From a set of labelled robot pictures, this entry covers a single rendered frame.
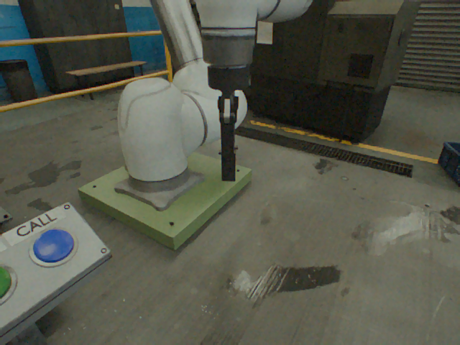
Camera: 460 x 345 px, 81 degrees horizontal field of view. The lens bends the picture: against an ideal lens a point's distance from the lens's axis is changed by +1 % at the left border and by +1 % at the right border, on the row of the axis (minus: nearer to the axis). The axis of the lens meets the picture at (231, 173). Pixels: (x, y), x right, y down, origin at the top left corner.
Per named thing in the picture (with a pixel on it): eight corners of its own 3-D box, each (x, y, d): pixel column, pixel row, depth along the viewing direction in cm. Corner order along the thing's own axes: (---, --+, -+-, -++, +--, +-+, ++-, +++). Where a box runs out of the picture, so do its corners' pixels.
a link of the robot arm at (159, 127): (114, 167, 71) (93, 81, 60) (170, 145, 83) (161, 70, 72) (150, 190, 62) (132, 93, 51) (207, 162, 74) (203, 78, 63)
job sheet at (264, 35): (272, 44, 315) (274, 13, 300) (271, 44, 314) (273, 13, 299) (256, 42, 328) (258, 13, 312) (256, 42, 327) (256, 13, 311)
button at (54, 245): (47, 274, 24) (46, 267, 23) (26, 249, 24) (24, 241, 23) (80, 252, 26) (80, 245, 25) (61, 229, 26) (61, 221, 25)
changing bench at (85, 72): (141, 83, 552) (137, 60, 530) (151, 85, 536) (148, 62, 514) (73, 99, 453) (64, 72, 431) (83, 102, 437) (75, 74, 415)
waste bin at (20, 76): (32, 95, 471) (19, 58, 440) (44, 98, 453) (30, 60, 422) (7, 100, 443) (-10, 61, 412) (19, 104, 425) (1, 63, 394)
